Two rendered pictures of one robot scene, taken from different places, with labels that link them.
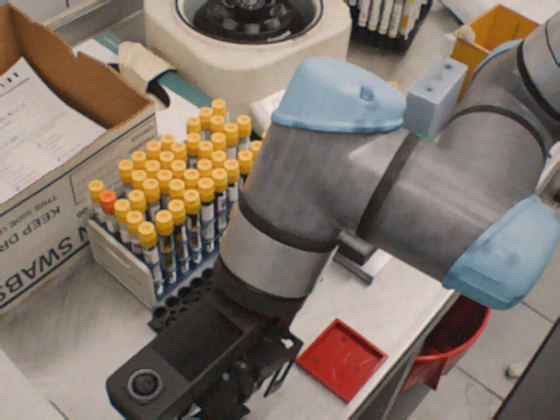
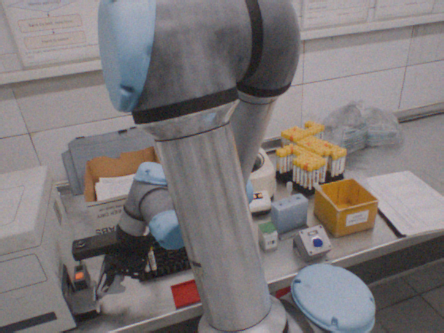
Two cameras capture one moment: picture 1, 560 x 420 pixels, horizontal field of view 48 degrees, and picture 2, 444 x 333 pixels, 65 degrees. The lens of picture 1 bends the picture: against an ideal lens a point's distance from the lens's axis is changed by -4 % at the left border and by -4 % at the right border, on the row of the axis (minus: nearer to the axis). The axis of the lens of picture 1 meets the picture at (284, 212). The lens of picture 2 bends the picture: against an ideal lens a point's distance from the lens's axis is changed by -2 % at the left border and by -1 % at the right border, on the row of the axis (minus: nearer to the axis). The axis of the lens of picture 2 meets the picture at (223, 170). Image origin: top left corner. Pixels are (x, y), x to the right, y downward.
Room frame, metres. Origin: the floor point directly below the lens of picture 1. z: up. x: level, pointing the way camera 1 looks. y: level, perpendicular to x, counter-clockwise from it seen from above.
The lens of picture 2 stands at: (-0.09, -0.54, 1.57)
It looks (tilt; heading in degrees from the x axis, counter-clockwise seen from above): 30 degrees down; 38
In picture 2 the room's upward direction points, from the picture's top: 5 degrees counter-clockwise
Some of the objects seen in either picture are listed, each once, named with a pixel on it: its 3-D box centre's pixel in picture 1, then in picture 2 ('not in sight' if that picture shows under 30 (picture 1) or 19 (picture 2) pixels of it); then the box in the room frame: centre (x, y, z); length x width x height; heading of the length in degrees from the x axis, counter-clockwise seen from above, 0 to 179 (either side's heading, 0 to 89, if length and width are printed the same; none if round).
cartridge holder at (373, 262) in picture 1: (354, 239); not in sight; (0.46, -0.08, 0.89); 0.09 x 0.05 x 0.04; 56
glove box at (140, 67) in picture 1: (140, 95); not in sight; (0.63, 0.20, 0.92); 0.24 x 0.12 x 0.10; 54
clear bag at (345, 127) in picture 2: not in sight; (342, 124); (1.27, -0.12, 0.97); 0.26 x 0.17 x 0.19; 160
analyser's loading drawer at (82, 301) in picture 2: not in sight; (51, 306); (0.09, 0.14, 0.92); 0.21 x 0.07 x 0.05; 144
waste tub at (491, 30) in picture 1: (505, 65); (344, 207); (0.78, -0.30, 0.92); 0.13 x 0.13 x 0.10; 51
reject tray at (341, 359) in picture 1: (342, 359); (186, 292); (0.31, -0.07, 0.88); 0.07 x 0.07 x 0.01; 54
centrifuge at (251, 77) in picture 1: (256, 43); (236, 177); (0.75, 0.06, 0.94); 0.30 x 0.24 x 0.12; 45
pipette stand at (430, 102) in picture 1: (430, 108); (288, 215); (0.66, -0.18, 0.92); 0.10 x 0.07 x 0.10; 150
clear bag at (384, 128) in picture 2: not in sight; (380, 123); (1.41, -0.24, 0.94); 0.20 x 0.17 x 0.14; 125
